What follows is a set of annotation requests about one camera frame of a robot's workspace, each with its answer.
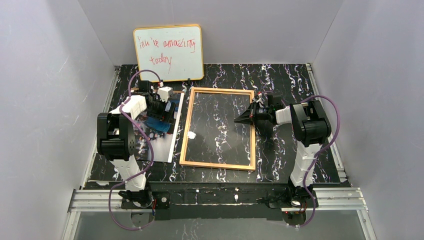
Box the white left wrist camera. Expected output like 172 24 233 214
157 86 174 102

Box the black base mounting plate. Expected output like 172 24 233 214
118 188 319 221

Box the clear plastic cover sheet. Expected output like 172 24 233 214
185 92 251 166

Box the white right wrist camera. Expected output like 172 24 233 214
252 93 263 104

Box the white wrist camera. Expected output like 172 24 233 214
252 93 263 104
157 86 174 102

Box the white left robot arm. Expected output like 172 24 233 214
96 81 177 192

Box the aluminium front rail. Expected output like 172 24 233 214
68 187 368 212

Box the orange rimmed whiteboard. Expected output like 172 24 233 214
133 24 204 82

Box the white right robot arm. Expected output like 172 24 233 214
234 94 334 190

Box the light wooden picture frame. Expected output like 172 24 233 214
179 87 257 171

